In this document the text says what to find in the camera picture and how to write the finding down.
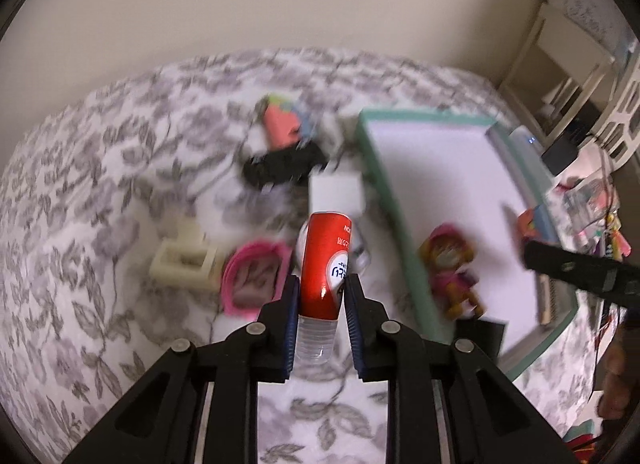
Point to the cream wooden shelf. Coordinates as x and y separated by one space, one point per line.
550 29

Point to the white power strip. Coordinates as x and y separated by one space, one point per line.
522 136

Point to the blue and orange toy case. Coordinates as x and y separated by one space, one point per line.
535 224

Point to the person's right hand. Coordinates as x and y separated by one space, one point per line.
617 374

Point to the cream plastic clip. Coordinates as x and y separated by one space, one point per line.
180 264

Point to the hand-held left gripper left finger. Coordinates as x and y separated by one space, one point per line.
292 324

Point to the pink and yellow toy figurine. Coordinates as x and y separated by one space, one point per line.
447 264

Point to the black power adapter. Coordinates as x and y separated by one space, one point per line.
560 156

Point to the teal tray with white inside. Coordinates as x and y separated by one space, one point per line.
450 169

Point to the white charger cube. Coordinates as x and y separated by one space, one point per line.
335 191

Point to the white printed tub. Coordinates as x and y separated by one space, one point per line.
585 4

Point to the white lattice basket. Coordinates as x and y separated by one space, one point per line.
625 114

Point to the pink blue green toy knife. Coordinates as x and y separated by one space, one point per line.
280 126

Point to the pile of colourful candies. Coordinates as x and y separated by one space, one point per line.
595 194

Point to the black toy car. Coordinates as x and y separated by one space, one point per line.
285 166

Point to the red glue bottle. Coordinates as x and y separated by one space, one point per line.
322 264

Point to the black card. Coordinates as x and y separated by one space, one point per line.
480 336

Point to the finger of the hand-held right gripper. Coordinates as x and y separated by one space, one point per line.
565 264

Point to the grey floral cloth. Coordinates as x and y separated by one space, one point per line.
100 194

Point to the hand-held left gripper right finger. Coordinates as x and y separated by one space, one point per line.
352 324

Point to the pink watch band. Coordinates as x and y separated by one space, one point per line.
235 269

